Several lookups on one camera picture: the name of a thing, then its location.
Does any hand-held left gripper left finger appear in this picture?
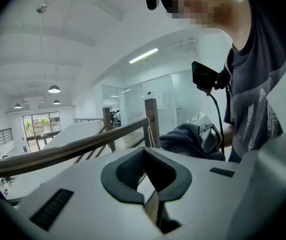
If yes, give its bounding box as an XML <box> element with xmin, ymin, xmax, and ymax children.
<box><xmin>100</xmin><ymin>147</ymin><xmax>146</xmax><ymax>205</ymax></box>

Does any long ceiling light strip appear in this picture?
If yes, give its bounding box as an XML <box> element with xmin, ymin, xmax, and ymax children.
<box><xmin>128</xmin><ymin>47</ymin><xmax>160</xmax><ymax>65</ymax></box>

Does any dark wooden handrail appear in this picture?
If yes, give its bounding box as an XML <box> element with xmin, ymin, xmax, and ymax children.
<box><xmin>0</xmin><ymin>116</ymin><xmax>156</xmax><ymax>180</ymax></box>

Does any person's dark printed shirt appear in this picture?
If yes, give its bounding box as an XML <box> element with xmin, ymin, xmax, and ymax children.
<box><xmin>223</xmin><ymin>0</ymin><xmax>286</xmax><ymax>164</ymax></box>

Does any person's right forearm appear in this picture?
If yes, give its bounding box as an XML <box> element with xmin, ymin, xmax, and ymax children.
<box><xmin>223</xmin><ymin>122</ymin><xmax>236</xmax><ymax>149</ymax></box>

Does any white paper notice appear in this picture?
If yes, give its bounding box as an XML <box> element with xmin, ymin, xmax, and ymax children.
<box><xmin>155</xmin><ymin>92</ymin><xmax>164</xmax><ymax>110</ymax></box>

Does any dark wooden newel post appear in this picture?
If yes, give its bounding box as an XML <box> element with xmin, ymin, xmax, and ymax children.
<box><xmin>102</xmin><ymin>107</ymin><xmax>117</xmax><ymax>153</ymax></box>
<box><xmin>144</xmin><ymin>98</ymin><xmax>160</xmax><ymax>149</ymax></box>

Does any person's head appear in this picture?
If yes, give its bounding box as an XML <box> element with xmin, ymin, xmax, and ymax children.
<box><xmin>166</xmin><ymin>0</ymin><xmax>253</xmax><ymax>33</ymax></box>

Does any frosted glass partition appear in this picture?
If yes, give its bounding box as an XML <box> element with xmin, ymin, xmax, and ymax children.
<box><xmin>101</xmin><ymin>70</ymin><xmax>196</xmax><ymax>135</ymax></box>

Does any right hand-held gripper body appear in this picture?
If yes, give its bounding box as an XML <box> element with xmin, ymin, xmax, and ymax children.
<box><xmin>186</xmin><ymin>111</ymin><xmax>223</xmax><ymax>155</ymax></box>

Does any dark blue cloth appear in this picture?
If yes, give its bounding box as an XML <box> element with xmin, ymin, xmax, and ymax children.
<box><xmin>159</xmin><ymin>123</ymin><xmax>226</xmax><ymax>162</ymax></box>

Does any white cord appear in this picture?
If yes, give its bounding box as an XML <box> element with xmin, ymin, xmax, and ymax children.
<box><xmin>146</xmin><ymin>117</ymin><xmax>156</xmax><ymax>149</ymax></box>

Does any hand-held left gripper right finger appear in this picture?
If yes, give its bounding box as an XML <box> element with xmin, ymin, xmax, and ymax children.
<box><xmin>142</xmin><ymin>147</ymin><xmax>192</xmax><ymax>203</ymax></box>

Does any large window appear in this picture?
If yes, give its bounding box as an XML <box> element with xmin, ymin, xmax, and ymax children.
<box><xmin>22</xmin><ymin>111</ymin><xmax>62</xmax><ymax>152</ymax></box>

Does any black chest-mounted device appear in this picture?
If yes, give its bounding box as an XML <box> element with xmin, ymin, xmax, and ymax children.
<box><xmin>191</xmin><ymin>60</ymin><xmax>220</xmax><ymax>96</ymax></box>

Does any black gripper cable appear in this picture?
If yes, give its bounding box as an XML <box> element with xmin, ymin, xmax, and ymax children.
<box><xmin>207</xmin><ymin>92</ymin><xmax>226</xmax><ymax>155</ymax></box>

